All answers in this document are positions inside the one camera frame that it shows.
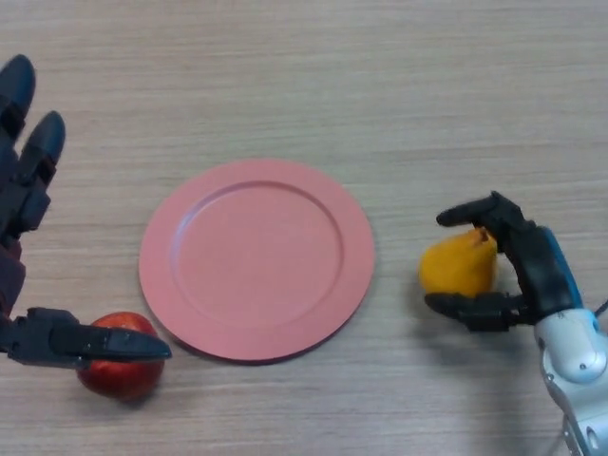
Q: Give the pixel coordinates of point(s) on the red apple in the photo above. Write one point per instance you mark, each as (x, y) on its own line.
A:
(119, 377)

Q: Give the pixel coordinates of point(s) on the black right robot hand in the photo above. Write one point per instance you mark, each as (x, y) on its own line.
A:
(537, 271)

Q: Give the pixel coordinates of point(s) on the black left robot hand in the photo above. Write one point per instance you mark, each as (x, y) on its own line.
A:
(19, 190)

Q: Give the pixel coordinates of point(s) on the pink round plate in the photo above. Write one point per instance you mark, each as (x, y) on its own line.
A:
(256, 262)

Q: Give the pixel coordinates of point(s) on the yellow pear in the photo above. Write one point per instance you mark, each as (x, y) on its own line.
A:
(456, 266)

